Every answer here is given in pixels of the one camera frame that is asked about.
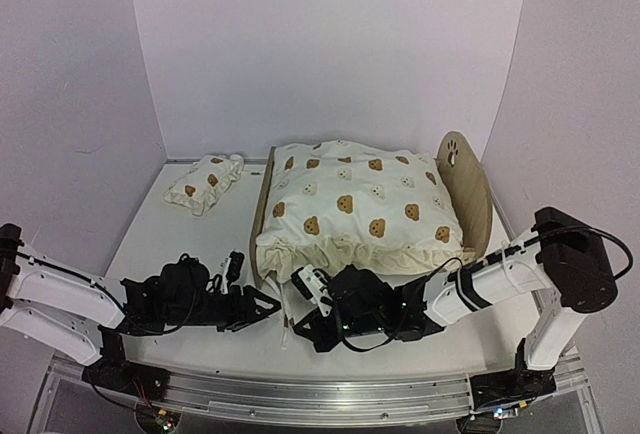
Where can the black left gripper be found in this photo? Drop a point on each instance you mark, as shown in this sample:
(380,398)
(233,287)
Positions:
(246,316)

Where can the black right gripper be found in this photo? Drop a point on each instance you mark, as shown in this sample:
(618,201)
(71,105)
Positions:
(325,342)

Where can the large bear print cushion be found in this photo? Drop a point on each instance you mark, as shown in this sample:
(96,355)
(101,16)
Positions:
(371,238)

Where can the wooden pet bed frame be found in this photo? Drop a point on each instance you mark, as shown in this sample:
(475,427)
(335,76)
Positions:
(470,189)

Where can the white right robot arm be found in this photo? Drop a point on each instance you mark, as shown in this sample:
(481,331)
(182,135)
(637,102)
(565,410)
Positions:
(576,264)

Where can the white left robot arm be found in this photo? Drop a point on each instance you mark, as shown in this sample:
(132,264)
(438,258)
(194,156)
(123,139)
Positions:
(87,317)

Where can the small bear print pillow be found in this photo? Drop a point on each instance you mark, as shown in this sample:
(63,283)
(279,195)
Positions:
(204,184)

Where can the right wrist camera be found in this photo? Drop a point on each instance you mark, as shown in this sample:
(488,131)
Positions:
(313,284)

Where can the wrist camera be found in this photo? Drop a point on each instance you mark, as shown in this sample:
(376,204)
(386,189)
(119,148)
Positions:
(313,284)
(231,271)

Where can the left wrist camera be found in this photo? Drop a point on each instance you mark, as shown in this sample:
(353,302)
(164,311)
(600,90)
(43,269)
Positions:
(231,271)

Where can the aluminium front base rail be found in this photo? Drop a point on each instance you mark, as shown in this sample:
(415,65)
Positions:
(331,403)

